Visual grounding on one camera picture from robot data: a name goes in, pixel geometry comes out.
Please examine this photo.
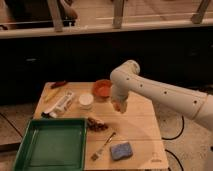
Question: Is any white paper cup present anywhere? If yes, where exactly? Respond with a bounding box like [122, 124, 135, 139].
[78, 93, 94, 110]

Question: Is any bunch of dark grapes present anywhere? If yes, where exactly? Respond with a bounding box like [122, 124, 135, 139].
[87, 117, 108, 132]

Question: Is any green plastic tray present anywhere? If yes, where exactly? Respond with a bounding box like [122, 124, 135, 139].
[12, 118, 87, 171]

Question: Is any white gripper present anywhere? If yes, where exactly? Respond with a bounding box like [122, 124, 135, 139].
[111, 94, 128, 113]

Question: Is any dark red sausage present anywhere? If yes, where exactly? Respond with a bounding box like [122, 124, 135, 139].
[51, 81, 67, 89]

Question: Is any red yellow apple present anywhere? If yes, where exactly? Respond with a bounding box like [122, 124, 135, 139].
[113, 102, 121, 112]

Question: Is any black cable on floor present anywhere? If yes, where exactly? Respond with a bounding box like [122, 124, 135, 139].
[161, 114, 186, 171]

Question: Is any blue sponge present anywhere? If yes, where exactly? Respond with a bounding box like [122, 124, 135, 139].
[110, 142, 133, 161]

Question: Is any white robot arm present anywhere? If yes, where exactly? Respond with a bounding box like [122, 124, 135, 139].
[110, 60, 213, 132]

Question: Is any orange bowl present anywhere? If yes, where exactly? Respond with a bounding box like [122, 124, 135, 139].
[92, 79, 112, 98]

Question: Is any white tube with black cap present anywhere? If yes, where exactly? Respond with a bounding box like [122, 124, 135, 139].
[41, 91, 75, 118]

